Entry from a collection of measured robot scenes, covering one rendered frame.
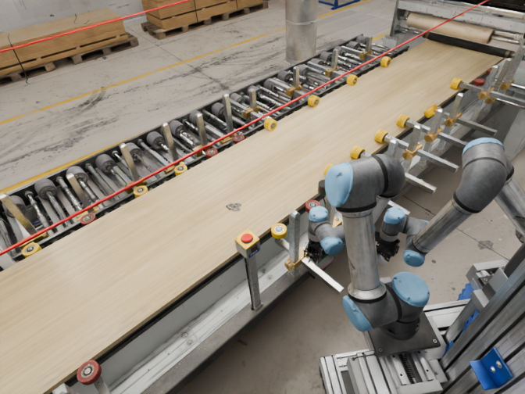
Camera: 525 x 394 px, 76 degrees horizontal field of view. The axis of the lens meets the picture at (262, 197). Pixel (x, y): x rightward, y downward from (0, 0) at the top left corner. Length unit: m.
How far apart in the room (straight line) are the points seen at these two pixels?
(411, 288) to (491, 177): 0.41
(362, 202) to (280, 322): 1.63
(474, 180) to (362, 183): 0.38
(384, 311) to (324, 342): 1.31
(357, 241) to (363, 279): 0.12
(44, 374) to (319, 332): 1.56
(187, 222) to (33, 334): 0.80
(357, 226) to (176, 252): 1.01
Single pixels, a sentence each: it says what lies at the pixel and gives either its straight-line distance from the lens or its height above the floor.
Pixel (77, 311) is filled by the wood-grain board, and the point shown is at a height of 0.90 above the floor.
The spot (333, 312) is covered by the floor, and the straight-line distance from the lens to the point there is 2.51.
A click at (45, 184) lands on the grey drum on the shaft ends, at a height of 0.85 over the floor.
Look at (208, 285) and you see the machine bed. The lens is 1.71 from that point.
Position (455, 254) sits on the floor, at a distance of 3.04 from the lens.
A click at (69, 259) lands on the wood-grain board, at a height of 0.90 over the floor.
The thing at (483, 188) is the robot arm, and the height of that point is 1.51.
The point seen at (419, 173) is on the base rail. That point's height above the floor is 0.70.
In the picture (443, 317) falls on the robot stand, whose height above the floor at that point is 0.95.
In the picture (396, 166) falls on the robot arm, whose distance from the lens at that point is 1.00.
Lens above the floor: 2.22
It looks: 44 degrees down
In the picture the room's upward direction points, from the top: 5 degrees counter-clockwise
